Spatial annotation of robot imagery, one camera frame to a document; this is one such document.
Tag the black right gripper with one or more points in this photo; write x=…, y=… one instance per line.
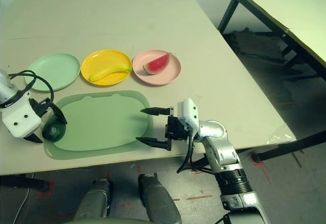
x=177, y=129

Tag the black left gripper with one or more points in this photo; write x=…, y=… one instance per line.
x=38, y=108

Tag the dark green avocado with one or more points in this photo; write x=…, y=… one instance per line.
x=54, y=132

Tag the red watermelon slice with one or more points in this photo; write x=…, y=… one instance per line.
x=158, y=65

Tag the yellow banana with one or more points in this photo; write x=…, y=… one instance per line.
x=107, y=73

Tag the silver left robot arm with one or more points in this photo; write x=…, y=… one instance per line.
x=5, y=86

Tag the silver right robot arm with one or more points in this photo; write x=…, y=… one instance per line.
x=221, y=147

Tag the pink plate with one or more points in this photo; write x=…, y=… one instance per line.
x=168, y=76

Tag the green silicone cutting mat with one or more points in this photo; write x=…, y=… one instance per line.
x=102, y=127

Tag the black table leg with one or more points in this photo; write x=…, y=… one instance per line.
x=203, y=163
x=287, y=147
x=25, y=182

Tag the mint green plate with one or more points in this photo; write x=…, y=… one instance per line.
x=56, y=68

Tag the grey right robot leg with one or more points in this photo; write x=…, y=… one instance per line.
x=158, y=201

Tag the grey robot leg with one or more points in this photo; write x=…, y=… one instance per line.
x=94, y=198
x=158, y=201

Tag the yellow plate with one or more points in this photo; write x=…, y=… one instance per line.
x=102, y=61

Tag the grey left robot leg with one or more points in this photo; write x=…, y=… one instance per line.
x=94, y=198

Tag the pale robot torso rim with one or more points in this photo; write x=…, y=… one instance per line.
x=102, y=221

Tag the clear plastic bag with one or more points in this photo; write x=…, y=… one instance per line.
x=280, y=137

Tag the side table with black legs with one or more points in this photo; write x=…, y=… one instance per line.
x=280, y=10

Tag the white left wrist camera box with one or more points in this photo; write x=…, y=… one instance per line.
x=20, y=117

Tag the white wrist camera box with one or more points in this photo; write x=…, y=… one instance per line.
x=20, y=117
x=188, y=112

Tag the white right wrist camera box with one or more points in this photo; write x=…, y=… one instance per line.
x=188, y=112

